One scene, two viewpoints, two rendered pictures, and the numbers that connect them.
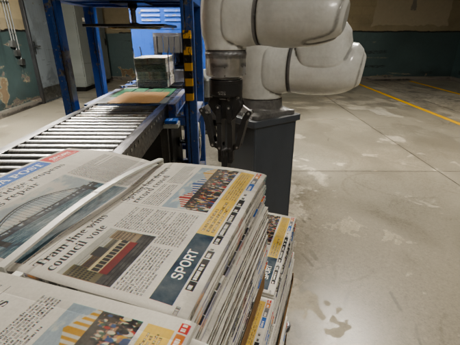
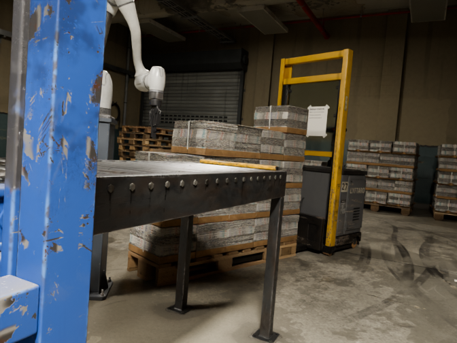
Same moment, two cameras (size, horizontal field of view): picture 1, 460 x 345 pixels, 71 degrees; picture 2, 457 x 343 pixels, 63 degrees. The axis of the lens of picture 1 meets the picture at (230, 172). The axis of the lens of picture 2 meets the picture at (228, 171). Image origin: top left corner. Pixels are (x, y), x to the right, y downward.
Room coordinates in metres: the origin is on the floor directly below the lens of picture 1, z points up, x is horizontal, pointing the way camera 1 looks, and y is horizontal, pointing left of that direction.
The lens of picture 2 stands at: (2.67, 1.56, 0.87)
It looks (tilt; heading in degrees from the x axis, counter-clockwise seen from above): 3 degrees down; 207
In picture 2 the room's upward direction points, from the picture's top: 5 degrees clockwise
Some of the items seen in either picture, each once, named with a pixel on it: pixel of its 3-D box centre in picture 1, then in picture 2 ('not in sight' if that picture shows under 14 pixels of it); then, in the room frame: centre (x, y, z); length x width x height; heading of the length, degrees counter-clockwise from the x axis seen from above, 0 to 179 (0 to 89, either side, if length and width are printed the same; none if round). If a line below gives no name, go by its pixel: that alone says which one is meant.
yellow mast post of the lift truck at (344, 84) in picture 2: not in sight; (337, 149); (-0.78, 0.87, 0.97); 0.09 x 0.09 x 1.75; 72
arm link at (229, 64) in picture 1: (225, 64); (156, 95); (0.75, 0.01, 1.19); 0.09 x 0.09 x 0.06
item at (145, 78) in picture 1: (155, 70); not in sight; (3.22, 0.71, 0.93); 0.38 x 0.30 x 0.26; 0
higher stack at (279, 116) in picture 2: not in sight; (275, 180); (-0.47, 0.42, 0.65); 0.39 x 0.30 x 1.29; 72
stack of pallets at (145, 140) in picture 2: not in sight; (147, 154); (-4.68, -4.52, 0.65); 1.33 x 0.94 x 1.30; 4
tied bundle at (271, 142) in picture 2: not in sight; (255, 144); (-0.19, 0.32, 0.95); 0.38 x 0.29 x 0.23; 71
